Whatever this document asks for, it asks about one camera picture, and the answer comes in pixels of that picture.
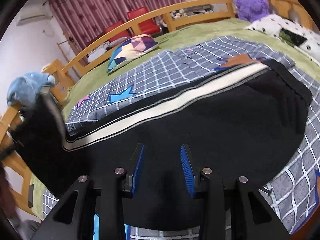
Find black pants with white stripe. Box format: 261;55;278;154
11;60;312;230

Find grey grid star quilt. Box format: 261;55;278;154
41;35;320;240

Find colourful geometric pillow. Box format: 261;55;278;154
106;34;159;73

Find green bed sheet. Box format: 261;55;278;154
30;17;320;221

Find red chair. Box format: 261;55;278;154
103;20;132;43
126;6;162;36

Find blue plush toy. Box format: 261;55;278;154
7;72;55;107

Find white black spotted pillow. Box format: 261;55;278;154
246;14;319;65

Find purple plush toy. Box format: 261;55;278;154
234;0;270;22

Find maroon patterned curtain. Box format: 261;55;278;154
48;0;181;50

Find white air conditioner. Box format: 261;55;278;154
16;6;53;26

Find wooden bed frame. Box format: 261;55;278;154
0;0;316;218

